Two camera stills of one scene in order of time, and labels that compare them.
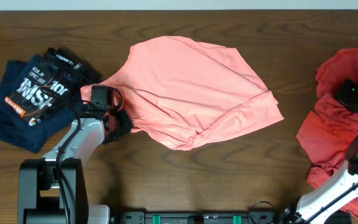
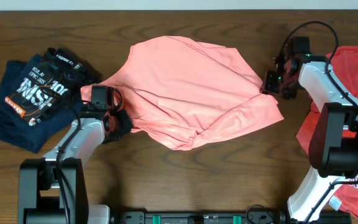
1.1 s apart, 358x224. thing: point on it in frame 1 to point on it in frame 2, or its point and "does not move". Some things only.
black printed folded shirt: x=50 y=83 does not move
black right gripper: x=340 y=97 to x=267 y=86
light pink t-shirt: x=191 y=92 does not move
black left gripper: x=128 y=125 does not move
